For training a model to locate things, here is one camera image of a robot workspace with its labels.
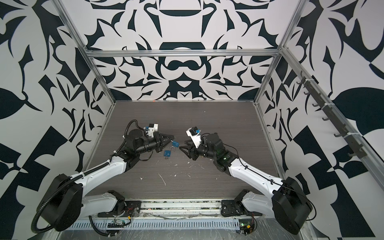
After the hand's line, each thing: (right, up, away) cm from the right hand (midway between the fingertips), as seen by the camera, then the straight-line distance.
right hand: (183, 145), depth 75 cm
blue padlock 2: (-4, 0, +1) cm, 4 cm away
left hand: (-4, +5, 0) cm, 7 cm away
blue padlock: (-11, -8, +17) cm, 22 cm away
